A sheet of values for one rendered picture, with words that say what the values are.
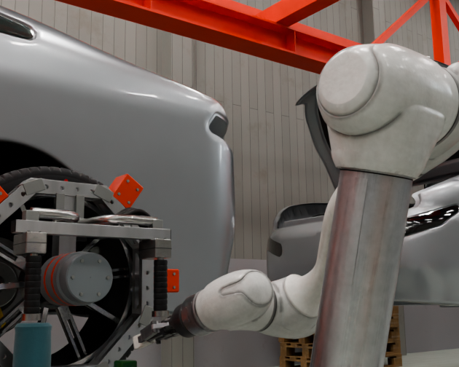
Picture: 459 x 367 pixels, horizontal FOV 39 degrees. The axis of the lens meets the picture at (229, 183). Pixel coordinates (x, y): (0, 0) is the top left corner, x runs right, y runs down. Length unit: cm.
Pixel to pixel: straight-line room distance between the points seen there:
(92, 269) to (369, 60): 105
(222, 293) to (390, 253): 47
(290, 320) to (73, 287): 58
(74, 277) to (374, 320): 94
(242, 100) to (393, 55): 746
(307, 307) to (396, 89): 63
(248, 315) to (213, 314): 7
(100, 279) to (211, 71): 654
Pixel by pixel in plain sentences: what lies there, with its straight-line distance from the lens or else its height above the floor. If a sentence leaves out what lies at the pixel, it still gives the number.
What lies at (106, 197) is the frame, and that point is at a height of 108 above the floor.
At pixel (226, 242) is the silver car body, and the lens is 260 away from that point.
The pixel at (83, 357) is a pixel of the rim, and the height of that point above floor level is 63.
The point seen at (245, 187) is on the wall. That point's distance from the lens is 803.
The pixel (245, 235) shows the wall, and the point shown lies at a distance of 794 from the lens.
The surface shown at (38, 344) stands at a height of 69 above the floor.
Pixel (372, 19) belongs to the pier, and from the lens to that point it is 1045.
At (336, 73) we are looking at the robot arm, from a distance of 85.
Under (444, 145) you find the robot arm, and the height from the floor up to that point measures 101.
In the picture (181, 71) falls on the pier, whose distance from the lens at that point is 756.
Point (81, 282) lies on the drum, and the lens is 166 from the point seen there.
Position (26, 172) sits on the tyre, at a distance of 189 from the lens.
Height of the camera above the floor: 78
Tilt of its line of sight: 11 degrees up
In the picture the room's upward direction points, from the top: 1 degrees counter-clockwise
